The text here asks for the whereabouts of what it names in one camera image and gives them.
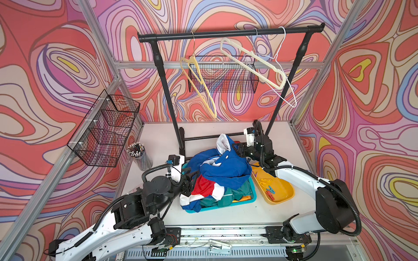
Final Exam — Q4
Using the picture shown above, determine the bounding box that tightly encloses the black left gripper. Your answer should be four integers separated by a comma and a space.
152, 167, 201, 216

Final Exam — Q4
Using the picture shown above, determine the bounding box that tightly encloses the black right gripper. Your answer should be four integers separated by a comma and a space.
231, 141, 264, 162

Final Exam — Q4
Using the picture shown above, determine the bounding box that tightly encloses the blue white red jacket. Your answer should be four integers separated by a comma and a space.
180, 134, 254, 213

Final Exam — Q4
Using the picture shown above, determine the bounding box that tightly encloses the teal green jacket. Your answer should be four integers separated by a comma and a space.
200, 180, 254, 208

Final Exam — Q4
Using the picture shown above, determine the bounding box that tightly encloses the red clothespin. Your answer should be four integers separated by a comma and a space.
265, 191, 275, 201

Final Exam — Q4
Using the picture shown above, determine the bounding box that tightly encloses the white wire hanger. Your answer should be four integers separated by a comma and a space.
262, 26, 298, 108

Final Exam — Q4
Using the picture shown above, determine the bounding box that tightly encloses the metal hanger of teal jacket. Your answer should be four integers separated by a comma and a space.
219, 38, 284, 90

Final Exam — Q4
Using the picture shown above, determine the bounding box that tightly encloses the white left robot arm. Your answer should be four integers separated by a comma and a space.
44, 161, 199, 261

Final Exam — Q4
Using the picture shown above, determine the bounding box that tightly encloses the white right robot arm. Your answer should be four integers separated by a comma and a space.
233, 134, 362, 239

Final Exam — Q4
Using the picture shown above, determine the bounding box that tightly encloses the teal plastic basket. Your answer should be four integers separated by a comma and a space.
180, 159, 255, 213

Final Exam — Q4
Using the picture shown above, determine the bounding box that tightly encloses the yellow plastic tray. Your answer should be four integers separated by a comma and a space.
251, 164, 295, 205

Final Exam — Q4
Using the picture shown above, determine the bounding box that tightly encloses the clear pencil cup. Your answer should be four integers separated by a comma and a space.
127, 142, 153, 171

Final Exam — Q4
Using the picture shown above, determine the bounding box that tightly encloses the black clothes rack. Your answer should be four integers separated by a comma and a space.
137, 22, 325, 155

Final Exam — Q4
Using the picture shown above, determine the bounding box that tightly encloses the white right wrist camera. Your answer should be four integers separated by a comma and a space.
243, 127, 255, 147

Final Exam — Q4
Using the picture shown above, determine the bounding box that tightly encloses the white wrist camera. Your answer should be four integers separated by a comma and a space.
243, 127, 255, 147
167, 154, 185, 183

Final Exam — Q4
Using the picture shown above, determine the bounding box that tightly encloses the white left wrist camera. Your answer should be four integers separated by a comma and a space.
167, 154, 185, 183

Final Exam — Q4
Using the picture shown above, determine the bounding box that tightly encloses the black wire basket left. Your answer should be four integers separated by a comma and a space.
67, 90, 140, 167

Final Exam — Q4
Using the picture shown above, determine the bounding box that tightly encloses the black wire basket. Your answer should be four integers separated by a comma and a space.
186, 54, 259, 94
67, 90, 140, 167

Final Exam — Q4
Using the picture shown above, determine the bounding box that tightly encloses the black wire basket rear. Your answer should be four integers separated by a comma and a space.
186, 54, 259, 94

